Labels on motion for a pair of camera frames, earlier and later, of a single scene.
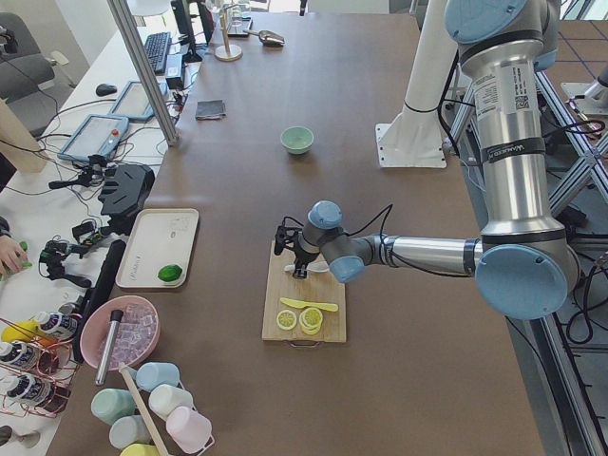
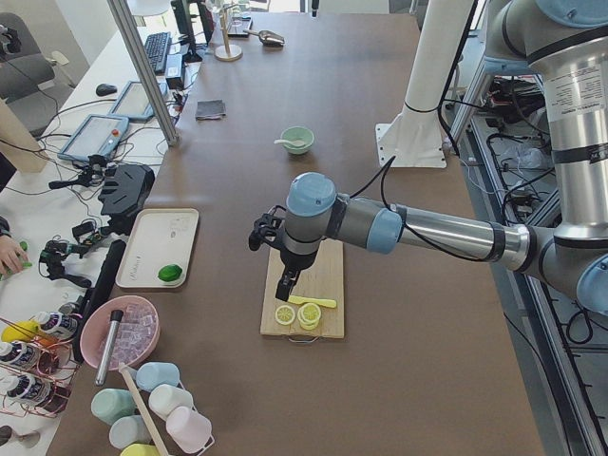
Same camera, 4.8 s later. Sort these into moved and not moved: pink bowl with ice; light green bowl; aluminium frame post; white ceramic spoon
Moved: white ceramic spoon
Not moved: light green bowl; aluminium frame post; pink bowl with ice
